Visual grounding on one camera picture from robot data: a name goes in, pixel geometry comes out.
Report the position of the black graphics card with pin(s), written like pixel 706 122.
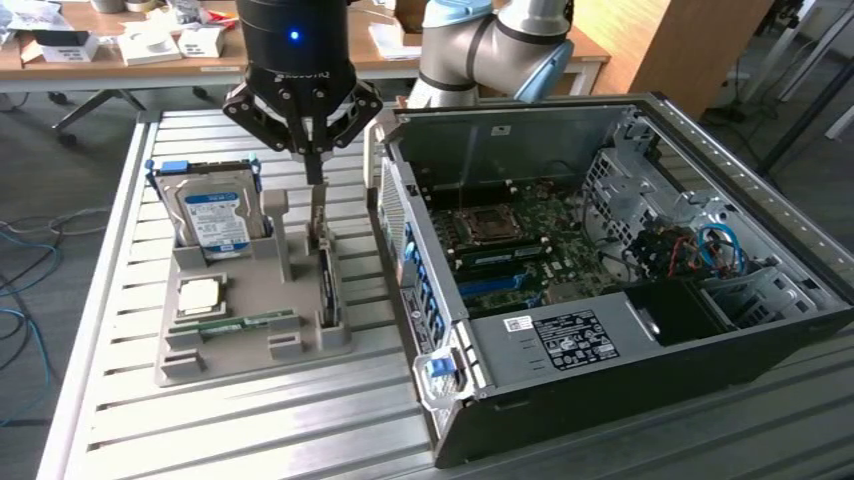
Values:
pixel 328 285

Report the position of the perforated silver disk bay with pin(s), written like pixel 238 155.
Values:
pixel 620 200

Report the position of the green RAM stick with label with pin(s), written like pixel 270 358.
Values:
pixel 227 325

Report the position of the open black PC case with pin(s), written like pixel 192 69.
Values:
pixel 600 400

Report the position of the silver CPU chip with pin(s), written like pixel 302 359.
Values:
pixel 200 295

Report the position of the brown cardboard box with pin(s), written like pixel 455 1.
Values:
pixel 407 17

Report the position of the hard disk with blue carrier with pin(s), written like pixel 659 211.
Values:
pixel 213 215

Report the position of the grey power supply unit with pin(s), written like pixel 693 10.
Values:
pixel 507 350

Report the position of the silver disk bay with rails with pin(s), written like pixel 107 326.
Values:
pixel 754 300

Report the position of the grey parts rack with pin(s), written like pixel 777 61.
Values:
pixel 260 300

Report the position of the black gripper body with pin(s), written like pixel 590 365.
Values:
pixel 294 50

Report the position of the blue case latch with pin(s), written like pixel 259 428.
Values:
pixel 440 365

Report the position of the white paper stack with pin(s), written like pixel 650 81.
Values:
pixel 394 45

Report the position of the white tape roll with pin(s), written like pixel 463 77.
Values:
pixel 156 44

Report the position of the wooden desk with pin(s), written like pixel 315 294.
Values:
pixel 107 72
pixel 590 47

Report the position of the tan tape roll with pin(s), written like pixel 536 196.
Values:
pixel 140 5

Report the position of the flat white box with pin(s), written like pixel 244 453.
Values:
pixel 143 56

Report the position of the dark green RAM stick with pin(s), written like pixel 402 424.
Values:
pixel 500 255

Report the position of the wooden cabinet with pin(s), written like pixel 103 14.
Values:
pixel 701 50

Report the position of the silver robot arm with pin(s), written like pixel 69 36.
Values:
pixel 460 45

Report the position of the long blue expansion slot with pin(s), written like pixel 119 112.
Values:
pixel 490 286

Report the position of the CPU socket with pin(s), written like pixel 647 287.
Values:
pixel 490 222

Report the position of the white box with black top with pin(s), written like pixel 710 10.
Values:
pixel 67 52

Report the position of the small white labelled box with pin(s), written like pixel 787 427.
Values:
pixel 200 42

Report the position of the green motherboard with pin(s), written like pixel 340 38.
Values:
pixel 580 260

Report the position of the clear plastic bag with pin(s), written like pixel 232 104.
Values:
pixel 33 17

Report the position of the grey cup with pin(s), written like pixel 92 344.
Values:
pixel 107 5

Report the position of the short blue expansion slot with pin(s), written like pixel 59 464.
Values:
pixel 534 301

